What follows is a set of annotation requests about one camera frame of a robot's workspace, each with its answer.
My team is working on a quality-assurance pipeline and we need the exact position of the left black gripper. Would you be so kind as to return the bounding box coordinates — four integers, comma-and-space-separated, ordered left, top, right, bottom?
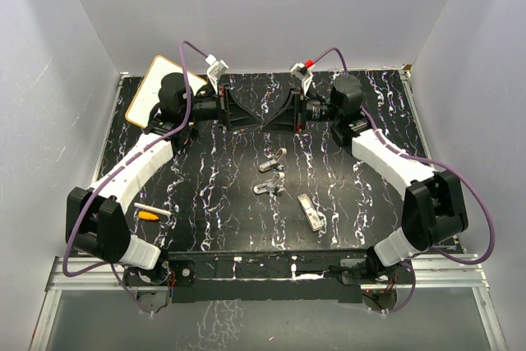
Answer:
181, 85, 262, 132

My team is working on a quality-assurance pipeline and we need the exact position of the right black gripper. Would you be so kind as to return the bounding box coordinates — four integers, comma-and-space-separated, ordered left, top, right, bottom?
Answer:
261, 87, 341, 135

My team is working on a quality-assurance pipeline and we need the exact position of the beige grey stapler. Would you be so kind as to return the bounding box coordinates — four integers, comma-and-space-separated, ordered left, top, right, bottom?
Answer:
258, 148, 287, 173

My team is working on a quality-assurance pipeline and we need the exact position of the white staple box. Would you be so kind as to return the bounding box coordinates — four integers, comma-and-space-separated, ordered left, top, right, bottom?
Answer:
298, 194, 325, 232

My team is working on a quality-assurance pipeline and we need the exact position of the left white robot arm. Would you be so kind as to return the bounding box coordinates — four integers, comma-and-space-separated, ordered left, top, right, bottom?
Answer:
65, 72, 260, 284

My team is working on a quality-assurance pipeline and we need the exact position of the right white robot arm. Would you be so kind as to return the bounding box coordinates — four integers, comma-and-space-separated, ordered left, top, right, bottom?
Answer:
262, 74, 468, 283

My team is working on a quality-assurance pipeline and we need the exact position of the white marker pen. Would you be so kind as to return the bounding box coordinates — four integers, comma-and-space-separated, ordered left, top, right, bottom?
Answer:
134, 202, 172, 216

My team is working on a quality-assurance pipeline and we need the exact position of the orange marker cap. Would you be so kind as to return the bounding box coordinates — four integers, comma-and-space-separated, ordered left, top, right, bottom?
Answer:
137, 210, 159, 221

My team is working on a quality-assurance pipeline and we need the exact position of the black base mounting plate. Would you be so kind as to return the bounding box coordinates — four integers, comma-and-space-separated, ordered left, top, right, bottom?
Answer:
124, 249, 413, 304

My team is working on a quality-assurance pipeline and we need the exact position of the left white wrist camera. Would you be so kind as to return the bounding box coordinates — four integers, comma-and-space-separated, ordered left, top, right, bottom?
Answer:
205, 54, 228, 93

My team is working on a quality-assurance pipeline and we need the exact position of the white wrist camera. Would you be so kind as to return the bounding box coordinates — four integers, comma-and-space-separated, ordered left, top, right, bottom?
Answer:
205, 54, 228, 93
290, 59, 314, 95

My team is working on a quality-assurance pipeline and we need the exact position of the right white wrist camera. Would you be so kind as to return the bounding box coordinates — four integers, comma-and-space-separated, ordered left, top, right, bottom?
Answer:
290, 59, 314, 95

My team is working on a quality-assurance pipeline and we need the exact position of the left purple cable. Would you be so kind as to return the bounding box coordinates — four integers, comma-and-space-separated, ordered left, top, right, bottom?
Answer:
61, 39, 215, 313

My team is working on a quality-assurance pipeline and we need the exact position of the purple cable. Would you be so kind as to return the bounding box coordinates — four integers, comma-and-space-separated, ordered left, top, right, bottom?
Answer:
61, 39, 215, 313
311, 46, 497, 313

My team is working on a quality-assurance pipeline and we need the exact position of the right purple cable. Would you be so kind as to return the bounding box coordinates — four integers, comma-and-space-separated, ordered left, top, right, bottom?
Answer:
311, 46, 497, 313

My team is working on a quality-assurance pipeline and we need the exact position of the small whiteboard with wooden frame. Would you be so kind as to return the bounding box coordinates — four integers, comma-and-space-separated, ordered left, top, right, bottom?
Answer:
125, 55, 182, 129

